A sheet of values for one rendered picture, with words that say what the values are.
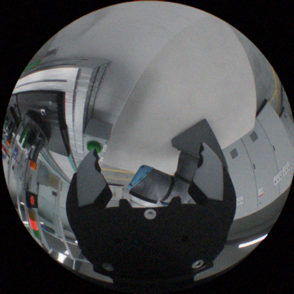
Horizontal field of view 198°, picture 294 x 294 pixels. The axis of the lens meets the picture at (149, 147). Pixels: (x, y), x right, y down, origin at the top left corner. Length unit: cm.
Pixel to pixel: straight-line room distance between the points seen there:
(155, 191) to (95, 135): 25
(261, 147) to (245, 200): 131
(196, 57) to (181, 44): 5
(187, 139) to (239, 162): 249
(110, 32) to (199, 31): 20
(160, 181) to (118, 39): 43
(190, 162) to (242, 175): 248
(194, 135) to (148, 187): 24
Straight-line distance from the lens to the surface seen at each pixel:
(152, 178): 34
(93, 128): 25
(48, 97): 21
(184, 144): 36
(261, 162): 270
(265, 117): 294
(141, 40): 24
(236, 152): 282
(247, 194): 281
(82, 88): 17
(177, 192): 37
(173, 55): 25
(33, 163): 26
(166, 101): 28
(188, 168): 36
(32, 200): 52
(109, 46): 25
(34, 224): 56
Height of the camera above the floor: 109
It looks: 33 degrees down
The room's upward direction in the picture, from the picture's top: 175 degrees clockwise
